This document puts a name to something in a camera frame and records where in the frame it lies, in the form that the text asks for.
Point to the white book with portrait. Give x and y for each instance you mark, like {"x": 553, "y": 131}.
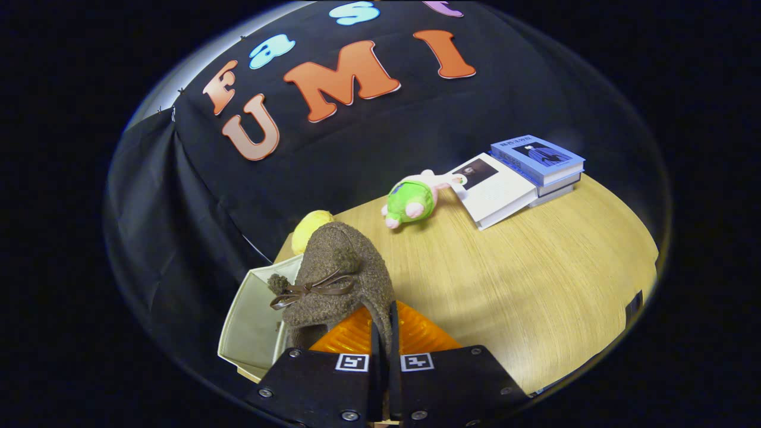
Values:
{"x": 499, "y": 190}

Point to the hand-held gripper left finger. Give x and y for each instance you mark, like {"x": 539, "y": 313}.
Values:
{"x": 315, "y": 386}

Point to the blue book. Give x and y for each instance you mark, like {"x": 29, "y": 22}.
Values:
{"x": 538, "y": 156}

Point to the row of small cloth clips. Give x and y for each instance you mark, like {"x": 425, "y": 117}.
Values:
{"x": 180, "y": 90}

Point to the grey fabric storage box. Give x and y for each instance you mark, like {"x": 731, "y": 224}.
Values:
{"x": 250, "y": 333}

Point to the green and pink plush toy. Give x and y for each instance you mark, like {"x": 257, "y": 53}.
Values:
{"x": 410, "y": 199}

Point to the grey fabric storage box lid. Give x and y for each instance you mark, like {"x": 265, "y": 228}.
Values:
{"x": 634, "y": 307}

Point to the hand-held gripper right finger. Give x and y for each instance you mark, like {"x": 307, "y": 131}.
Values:
{"x": 458, "y": 383}

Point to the brown fleece shoe with bow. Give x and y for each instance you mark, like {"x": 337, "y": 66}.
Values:
{"x": 351, "y": 261}

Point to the pale thin book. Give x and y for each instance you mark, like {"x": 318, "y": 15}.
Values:
{"x": 556, "y": 196}

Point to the yellow bumpy soft toy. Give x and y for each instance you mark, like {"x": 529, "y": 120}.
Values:
{"x": 309, "y": 229}

